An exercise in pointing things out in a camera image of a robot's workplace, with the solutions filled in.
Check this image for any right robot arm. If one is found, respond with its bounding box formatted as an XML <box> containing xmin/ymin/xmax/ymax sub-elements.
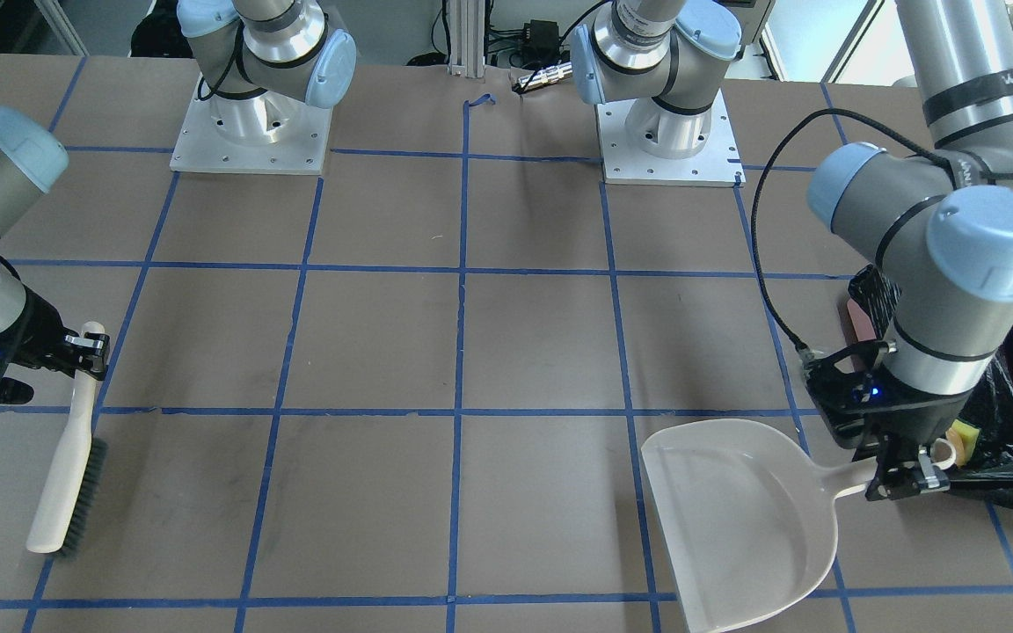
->
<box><xmin>0</xmin><ymin>1</ymin><xmax>358</xmax><ymax>404</ymax></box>

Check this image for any silver connector plug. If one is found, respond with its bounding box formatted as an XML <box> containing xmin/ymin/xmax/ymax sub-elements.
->
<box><xmin>511</xmin><ymin>62</ymin><xmax>573</xmax><ymax>95</ymax></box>

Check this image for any black braided cable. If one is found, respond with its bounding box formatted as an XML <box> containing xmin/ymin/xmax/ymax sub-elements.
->
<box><xmin>751</xmin><ymin>108</ymin><xmax>956</xmax><ymax>357</ymax></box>

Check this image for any aluminium frame post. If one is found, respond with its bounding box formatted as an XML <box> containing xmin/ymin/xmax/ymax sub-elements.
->
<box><xmin>442</xmin><ymin>0</ymin><xmax>491</xmax><ymax>81</ymax></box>

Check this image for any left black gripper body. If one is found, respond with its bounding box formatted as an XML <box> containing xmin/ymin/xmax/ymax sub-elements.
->
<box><xmin>804</xmin><ymin>341</ymin><xmax>969</xmax><ymax>458</ymax></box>

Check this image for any beige plastic dustpan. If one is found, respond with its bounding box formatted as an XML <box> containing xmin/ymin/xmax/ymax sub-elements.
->
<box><xmin>640</xmin><ymin>418</ymin><xmax>878</xmax><ymax>632</ymax></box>

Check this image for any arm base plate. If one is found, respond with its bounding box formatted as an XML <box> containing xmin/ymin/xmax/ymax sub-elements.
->
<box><xmin>170</xmin><ymin>76</ymin><xmax>333</xmax><ymax>176</ymax></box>
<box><xmin>595</xmin><ymin>90</ymin><xmax>745</xmax><ymax>187</ymax></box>

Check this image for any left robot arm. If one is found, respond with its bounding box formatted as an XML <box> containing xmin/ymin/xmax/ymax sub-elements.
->
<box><xmin>754</xmin><ymin>1</ymin><xmax>1013</xmax><ymax>500</ymax></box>

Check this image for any yellow sponge piece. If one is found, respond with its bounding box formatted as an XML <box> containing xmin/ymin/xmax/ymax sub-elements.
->
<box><xmin>945</xmin><ymin>419</ymin><xmax>980</xmax><ymax>466</ymax></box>

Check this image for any beige hand brush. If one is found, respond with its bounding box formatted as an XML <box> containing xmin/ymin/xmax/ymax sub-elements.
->
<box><xmin>26</xmin><ymin>321</ymin><xmax>107</xmax><ymax>557</ymax></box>

